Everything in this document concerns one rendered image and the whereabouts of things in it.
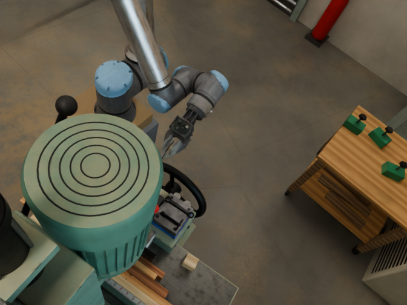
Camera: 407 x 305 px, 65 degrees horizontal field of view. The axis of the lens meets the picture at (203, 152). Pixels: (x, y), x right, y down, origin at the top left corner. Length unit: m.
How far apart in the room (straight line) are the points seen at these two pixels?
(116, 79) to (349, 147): 1.36
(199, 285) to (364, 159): 1.35
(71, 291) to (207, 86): 0.88
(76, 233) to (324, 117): 2.64
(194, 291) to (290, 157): 1.66
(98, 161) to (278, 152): 2.11
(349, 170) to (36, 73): 2.15
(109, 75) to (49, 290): 1.01
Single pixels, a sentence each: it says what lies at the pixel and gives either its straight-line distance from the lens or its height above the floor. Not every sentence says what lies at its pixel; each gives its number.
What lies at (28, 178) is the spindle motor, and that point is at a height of 1.50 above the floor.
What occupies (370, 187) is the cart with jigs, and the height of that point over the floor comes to 0.53.
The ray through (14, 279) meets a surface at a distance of 0.39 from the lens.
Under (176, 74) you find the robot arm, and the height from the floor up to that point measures 0.98.
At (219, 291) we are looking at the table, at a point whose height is 0.90.
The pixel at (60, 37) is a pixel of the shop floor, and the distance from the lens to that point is 2.87.
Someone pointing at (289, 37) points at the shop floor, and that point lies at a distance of 3.45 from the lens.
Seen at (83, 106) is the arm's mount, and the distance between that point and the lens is 1.61.
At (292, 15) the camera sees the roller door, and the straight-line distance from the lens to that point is 3.66.
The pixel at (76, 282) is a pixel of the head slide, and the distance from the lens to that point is 0.48.
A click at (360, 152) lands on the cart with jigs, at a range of 2.08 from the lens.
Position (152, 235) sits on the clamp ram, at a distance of 0.97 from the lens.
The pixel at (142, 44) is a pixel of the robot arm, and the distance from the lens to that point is 1.11.
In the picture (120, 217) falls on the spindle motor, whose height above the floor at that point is 1.50.
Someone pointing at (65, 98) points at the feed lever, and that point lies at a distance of 0.57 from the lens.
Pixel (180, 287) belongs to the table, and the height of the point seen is 0.90.
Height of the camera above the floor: 1.89
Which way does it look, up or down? 57 degrees down
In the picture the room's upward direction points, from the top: 24 degrees clockwise
